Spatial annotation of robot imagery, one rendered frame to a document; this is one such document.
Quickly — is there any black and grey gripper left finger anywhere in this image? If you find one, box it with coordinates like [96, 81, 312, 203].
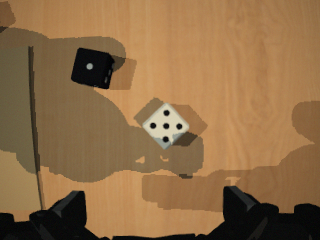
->
[0, 191, 111, 240]

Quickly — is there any beige flat mat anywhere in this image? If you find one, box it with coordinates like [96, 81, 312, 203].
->
[0, 46, 43, 211]

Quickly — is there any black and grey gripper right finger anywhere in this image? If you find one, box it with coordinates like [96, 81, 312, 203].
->
[192, 186, 320, 240]

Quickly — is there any white die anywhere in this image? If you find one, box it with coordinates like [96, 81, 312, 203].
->
[143, 102, 190, 149]

